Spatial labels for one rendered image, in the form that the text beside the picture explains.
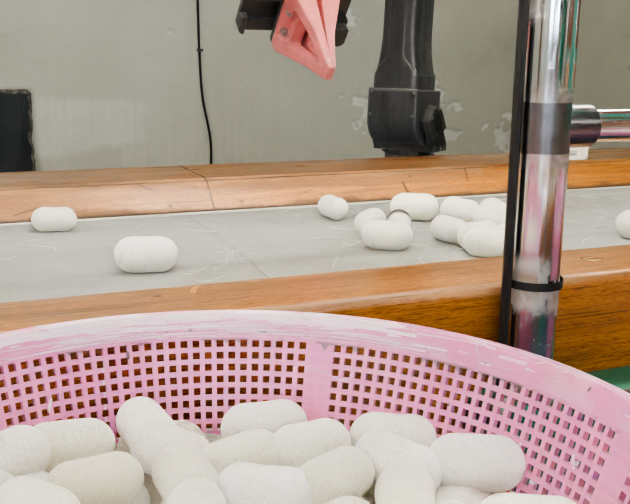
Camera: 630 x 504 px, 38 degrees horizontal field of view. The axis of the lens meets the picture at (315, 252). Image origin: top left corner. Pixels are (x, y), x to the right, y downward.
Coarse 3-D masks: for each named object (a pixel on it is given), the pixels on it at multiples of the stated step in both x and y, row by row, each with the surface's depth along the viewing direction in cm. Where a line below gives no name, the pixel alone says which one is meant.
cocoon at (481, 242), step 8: (472, 232) 59; (480, 232) 58; (488, 232) 58; (496, 232) 58; (504, 232) 58; (464, 240) 59; (472, 240) 58; (480, 240) 58; (488, 240) 58; (496, 240) 58; (472, 248) 59; (480, 248) 58; (488, 248) 58; (496, 248) 58; (480, 256) 59; (488, 256) 58; (496, 256) 58
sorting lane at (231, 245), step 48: (576, 192) 87; (624, 192) 87; (0, 240) 62; (48, 240) 62; (96, 240) 63; (192, 240) 63; (240, 240) 63; (288, 240) 63; (336, 240) 64; (432, 240) 64; (576, 240) 65; (624, 240) 65; (0, 288) 50; (48, 288) 50; (96, 288) 50; (144, 288) 50
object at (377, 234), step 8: (368, 224) 60; (376, 224) 60; (384, 224) 60; (392, 224) 60; (400, 224) 60; (368, 232) 60; (376, 232) 60; (384, 232) 60; (392, 232) 60; (400, 232) 60; (408, 232) 60; (368, 240) 60; (376, 240) 60; (384, 240) 60; (392, 240) 60; (400, 240) 60; (408, 240) 60; (376, 248) 61; (384, 248) 60; (392, 248) 60; (400, 248) 60
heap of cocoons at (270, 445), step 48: (0, 432) 30; (48, 432) 31; (96, 432) 31; (144, 432) 31; (192, 432) 31; (240, 432) 31; (288, 432) 31; (336, 432) 32; (384, 432) 31; (432, 432) 33; (0, 480) 28; (48, 480) 28; (96, 480) 28; (144, 480) 32; (192, 480) 27; (240, 480) 28; (288, 480) 28; (336, 480) 28; (384, 480) 28; (432, 480) 29; (480, 480) 30
